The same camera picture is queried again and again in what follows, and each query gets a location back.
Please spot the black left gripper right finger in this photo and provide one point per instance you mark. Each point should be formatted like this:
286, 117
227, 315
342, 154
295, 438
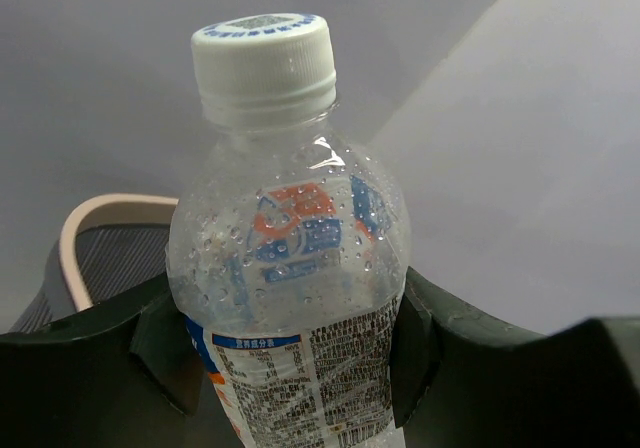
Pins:
463, 378

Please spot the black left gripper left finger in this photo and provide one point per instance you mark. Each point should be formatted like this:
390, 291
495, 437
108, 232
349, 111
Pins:
123, 373

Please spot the clear bottle blue orange label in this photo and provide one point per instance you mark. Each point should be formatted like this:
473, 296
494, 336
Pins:
288, 252

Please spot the dark mesh waste bin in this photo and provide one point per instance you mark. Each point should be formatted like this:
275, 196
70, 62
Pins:
107, 245

